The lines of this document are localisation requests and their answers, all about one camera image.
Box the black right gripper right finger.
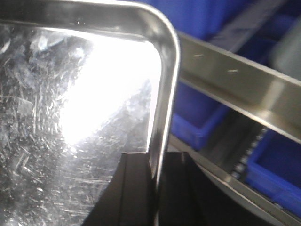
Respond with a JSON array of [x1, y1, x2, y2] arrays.
[[159, 152, 269, 226]]

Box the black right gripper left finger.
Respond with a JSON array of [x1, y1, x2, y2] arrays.
[[83, 153, 154, 226]]

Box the silver metal tray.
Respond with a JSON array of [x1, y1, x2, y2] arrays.
[[0, 0, 180, 226]]

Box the steel roller track divider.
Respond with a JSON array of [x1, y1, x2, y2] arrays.
[[169, 111, 301, 226]]

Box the blue bin lower middle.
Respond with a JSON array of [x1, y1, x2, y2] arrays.
[[171, 82, 229, 150]]

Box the blue bin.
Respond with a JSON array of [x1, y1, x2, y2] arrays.
[[246, 130, 301, 217], [138, 0, 301, 69], [171, 82, 229, 150]]

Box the blue bin lower right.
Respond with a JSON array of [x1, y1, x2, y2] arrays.
[[246, 130, 301, 217]]

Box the blue bin upper left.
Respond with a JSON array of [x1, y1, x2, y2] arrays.
[[138, 0, 301, 69]]

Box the stainless steel shelf front rail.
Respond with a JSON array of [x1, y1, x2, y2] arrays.
[[178, 32, 301, 142]]

